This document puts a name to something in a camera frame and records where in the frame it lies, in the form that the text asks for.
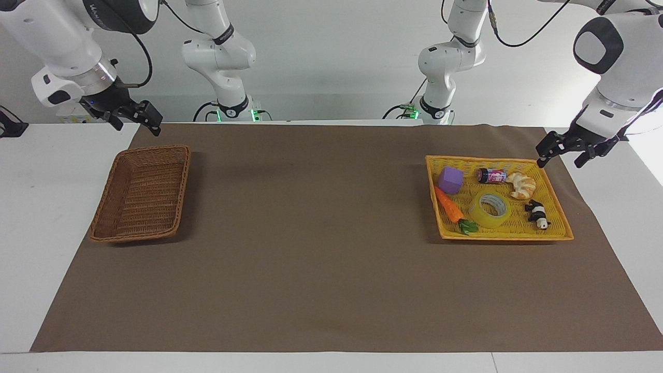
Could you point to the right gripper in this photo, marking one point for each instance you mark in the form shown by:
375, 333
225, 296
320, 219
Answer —
106, 101

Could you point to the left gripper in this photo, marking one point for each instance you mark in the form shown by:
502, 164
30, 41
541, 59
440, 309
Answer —
582, 140

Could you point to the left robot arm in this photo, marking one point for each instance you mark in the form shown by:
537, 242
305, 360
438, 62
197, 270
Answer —
629, 57

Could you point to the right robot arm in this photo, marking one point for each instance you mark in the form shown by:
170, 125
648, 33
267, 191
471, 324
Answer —
67, 46

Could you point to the brown wicker basket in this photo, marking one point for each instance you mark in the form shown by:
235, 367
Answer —
142, 194

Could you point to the yellow plastic basket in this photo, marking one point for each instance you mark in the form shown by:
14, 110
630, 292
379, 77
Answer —
518, 230

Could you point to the yellow tape roll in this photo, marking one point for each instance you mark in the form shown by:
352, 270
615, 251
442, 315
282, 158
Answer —
479, 212

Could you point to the toy croissant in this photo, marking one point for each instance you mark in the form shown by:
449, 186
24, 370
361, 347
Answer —
521, 185

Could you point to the black and white toy panda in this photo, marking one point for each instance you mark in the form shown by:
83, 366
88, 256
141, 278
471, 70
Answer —
538, 212

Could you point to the black stand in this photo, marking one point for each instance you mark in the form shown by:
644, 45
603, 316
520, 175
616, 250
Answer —
11, 127

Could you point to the purple cube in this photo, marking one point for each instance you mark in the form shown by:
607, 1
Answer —
450, 180

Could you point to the orange toy carrot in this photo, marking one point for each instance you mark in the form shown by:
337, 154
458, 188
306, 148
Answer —
448, 204

